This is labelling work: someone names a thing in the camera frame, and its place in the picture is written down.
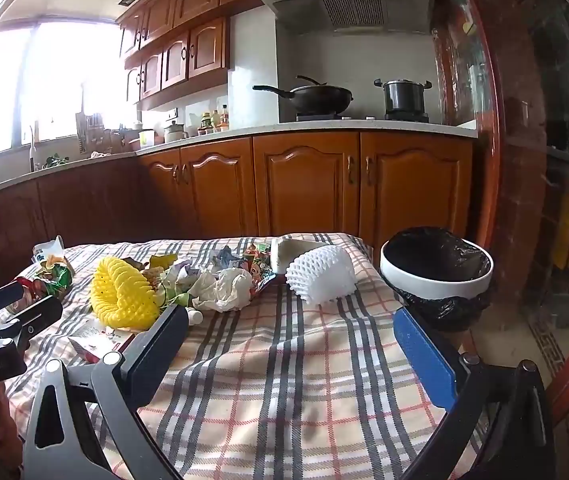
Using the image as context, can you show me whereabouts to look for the crumpled grey paper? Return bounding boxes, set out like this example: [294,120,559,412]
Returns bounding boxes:
[163,259,206,292]

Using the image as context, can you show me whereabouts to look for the white ceramic jar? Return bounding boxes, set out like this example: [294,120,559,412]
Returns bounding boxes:
[164,120,188,144]

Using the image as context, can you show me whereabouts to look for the kitchen window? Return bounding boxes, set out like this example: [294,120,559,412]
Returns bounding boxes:
[0,19,132,166]

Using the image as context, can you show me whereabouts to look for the white carton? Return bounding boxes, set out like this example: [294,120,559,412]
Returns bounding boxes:
[270,237,333,276]

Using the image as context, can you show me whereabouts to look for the white kitchen countertop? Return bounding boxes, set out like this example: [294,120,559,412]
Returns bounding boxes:
[0,119,479,205]

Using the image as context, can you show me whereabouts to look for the wooden wall cabinets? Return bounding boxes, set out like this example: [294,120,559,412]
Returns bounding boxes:
[116,0,435,112]

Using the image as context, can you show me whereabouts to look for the glass sliding door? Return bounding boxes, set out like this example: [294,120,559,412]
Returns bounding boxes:
[464,0,569,421]

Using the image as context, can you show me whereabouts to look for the black wok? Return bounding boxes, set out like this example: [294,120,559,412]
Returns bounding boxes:
[253,75,354,115]

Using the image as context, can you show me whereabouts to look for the knife rack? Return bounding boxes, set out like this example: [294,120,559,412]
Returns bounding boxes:
[75,109,106,155]

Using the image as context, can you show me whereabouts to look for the yellow foam fruit net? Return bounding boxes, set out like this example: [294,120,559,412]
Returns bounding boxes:
[90,256,162,331]

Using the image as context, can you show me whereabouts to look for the white tissue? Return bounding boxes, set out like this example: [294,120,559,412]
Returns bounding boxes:
[192,267,254,314]

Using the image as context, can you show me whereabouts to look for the white foam fruit net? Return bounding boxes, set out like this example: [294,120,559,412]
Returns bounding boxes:
[285,244,358,306]

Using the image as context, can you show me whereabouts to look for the red and white packet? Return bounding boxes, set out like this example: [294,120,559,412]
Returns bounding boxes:
[67,324,136,365]

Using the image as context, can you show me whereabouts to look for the blue and white packet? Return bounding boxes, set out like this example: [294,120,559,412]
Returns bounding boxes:
[32,235,66,267]

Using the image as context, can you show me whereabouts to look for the black cooking pot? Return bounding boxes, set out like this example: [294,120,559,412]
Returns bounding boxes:
[373,78,433,116]

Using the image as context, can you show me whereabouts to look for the colourful cartoon snack wrapper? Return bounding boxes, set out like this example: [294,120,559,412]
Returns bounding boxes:
[213,241,278,292]

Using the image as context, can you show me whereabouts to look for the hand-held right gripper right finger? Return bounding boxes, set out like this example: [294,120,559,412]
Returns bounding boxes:
[393,305,558,480]

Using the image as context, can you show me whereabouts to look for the kitchen faucet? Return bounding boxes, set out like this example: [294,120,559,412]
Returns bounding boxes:
[27,125,41,172]

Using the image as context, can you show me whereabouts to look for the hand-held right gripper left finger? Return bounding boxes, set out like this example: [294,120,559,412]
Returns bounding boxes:
[23,304,191,480]

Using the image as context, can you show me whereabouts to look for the steel range hood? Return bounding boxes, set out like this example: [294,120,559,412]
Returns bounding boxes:
[257,0,438,37]

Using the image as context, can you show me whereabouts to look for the green snack packet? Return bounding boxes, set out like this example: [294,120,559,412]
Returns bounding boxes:
[32,255,76,302]

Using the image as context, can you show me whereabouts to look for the wooden base cabinets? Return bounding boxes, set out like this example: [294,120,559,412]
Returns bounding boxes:
[0,130,475,281]

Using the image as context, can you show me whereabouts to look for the red snack packet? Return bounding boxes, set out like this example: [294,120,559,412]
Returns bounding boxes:
[8,279,49,313]

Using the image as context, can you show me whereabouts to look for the plaid tablecloth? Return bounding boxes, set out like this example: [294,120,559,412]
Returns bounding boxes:
[4,232,480,480]

